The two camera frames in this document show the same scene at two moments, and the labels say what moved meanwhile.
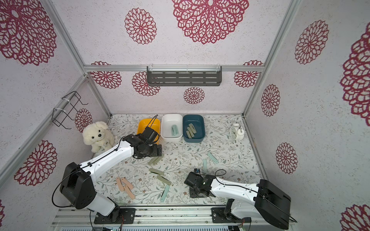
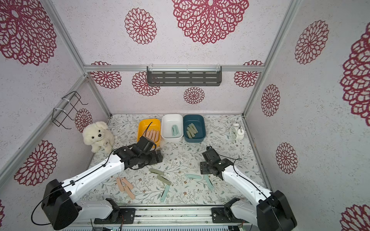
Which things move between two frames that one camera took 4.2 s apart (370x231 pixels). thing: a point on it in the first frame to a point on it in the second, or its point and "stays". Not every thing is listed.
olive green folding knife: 188,134 stays
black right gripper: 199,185 to 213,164
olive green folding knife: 190,132 stays
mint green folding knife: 174,130 stays
